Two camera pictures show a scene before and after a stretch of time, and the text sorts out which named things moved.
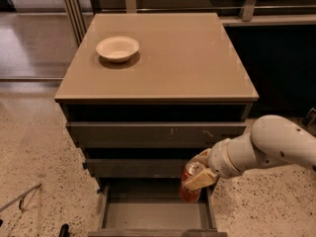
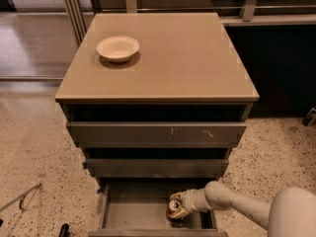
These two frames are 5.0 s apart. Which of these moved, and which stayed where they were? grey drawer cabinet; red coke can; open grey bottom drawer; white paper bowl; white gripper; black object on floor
Moved: white gripper; red coke can
Stayed: white paper bowl; black object on floor; grey drawer cabinet; open grey bottom drawer
